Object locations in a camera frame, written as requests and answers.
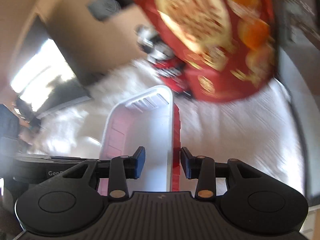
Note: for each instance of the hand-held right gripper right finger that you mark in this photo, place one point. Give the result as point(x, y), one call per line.
point(186, 165)

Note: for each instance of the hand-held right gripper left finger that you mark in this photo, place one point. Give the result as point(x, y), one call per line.
point(140, 162)

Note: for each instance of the red and white rectangular tray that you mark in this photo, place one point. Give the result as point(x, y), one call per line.
point(150, 135)

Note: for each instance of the white textured cloth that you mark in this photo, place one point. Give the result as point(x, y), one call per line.
point(225, 130)

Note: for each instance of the black computer monitor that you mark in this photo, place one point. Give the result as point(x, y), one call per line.
point(62, 92)

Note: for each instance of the panda figurine bottle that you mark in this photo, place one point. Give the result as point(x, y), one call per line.
point(165, 62)

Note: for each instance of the red snack bag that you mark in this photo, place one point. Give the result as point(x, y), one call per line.
point(200, 30)

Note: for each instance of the black wall socket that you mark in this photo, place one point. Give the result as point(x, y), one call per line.
point(107, 5)

